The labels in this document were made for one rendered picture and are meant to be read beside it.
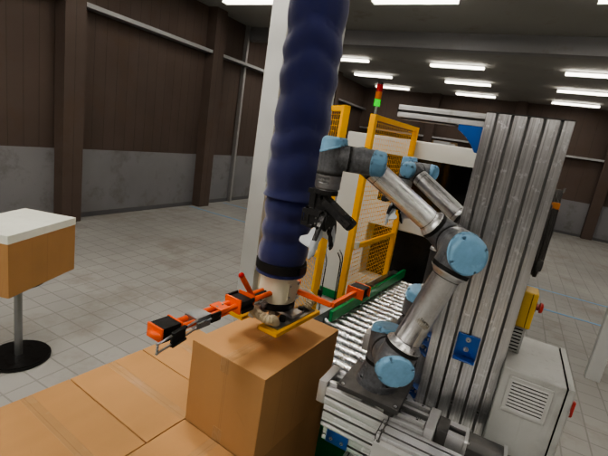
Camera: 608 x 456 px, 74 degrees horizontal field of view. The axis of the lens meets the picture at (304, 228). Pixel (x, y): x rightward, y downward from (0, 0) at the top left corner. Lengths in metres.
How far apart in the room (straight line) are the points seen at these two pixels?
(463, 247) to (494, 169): 0.34
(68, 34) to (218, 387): 5.84
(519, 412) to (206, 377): 1.19
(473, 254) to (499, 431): 0.68
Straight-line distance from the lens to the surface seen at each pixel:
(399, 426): 1.56
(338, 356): 2.70
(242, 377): 1.72
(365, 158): 1.16
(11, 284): 3.06
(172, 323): 1.42
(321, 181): 1.15
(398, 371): 1.34
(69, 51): 6.91
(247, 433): 1.83
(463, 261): 1.23
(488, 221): 1.47
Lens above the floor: 1.87
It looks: 13 degrees down
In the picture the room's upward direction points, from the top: 9 degrees clockwise
